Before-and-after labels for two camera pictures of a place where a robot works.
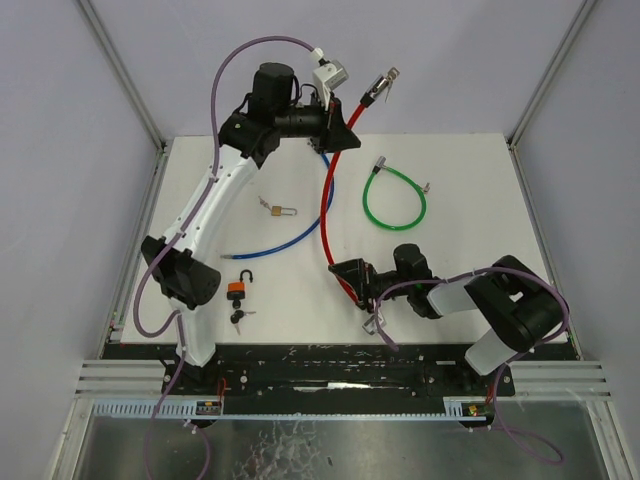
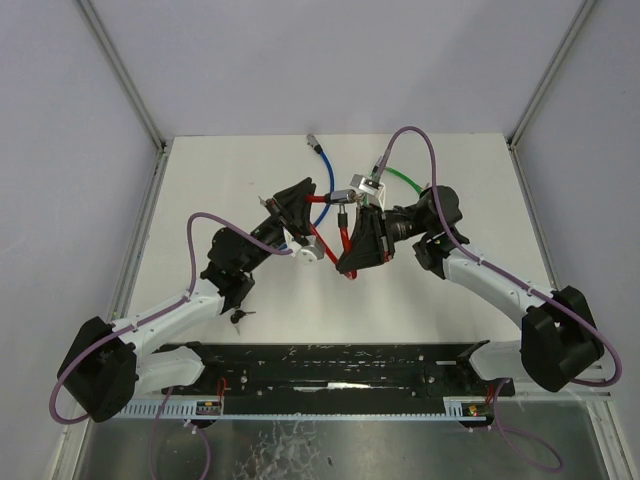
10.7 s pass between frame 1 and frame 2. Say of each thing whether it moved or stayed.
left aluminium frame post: stayed
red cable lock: moved
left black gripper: moved
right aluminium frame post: stayed
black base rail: stayed
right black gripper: moved
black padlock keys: stayed
